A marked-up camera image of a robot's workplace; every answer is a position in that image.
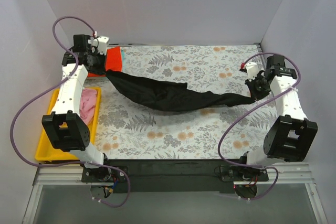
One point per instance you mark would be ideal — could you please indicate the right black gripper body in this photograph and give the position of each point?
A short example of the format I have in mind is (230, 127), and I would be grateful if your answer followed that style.
(258, 86)

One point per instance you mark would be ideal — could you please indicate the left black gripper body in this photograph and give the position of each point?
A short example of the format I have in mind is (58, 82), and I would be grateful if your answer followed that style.
(98, 64)

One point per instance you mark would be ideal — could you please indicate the black t-shirt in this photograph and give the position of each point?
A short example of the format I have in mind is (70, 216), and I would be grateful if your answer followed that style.
(170, 96)

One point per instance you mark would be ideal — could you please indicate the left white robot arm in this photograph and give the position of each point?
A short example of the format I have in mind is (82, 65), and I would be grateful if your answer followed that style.
(63, 126)

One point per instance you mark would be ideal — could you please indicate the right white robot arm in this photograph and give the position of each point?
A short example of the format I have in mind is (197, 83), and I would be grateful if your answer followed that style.
(292, 134)

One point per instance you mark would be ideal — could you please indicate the red folded t-shirt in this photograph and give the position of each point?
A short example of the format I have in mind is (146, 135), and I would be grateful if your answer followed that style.
(113, 61)

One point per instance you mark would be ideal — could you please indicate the teal folded t-shirt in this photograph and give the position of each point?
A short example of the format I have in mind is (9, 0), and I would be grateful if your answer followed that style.
(122, 57)

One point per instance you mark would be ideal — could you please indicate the pink t-shirt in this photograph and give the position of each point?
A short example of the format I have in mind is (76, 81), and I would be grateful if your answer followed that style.
(87, 104)

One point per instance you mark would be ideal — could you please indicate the floral table cloth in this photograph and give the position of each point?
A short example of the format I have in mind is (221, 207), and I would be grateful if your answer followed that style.
(127, 130)

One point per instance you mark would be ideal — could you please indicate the yellow plastic tray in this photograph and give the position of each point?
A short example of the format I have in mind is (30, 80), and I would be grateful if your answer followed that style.
(45, 151)

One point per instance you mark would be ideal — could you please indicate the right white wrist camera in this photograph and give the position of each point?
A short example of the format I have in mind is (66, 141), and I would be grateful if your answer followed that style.
(251, 68)

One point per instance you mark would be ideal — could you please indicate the aluminium frame rail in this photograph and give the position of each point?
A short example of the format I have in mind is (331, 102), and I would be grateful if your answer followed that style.
(289, 173)

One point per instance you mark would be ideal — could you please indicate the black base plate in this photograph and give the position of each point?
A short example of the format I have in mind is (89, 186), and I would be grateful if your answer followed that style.
(174, 175)

